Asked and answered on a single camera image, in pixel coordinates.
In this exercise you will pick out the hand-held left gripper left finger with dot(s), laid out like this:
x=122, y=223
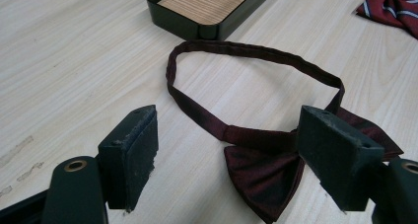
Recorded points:
x=131, y=158

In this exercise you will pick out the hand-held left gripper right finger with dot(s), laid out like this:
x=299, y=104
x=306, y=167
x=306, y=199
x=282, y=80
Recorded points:
x=338, y=161

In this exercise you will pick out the black rack with wooden tray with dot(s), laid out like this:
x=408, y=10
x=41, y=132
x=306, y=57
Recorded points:
x=184, y=25

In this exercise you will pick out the dark red bow tie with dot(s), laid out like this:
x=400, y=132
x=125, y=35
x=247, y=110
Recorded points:
x=263, y=178

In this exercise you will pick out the striped red bow tie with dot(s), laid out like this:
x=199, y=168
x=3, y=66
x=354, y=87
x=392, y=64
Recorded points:
x=394, y=7

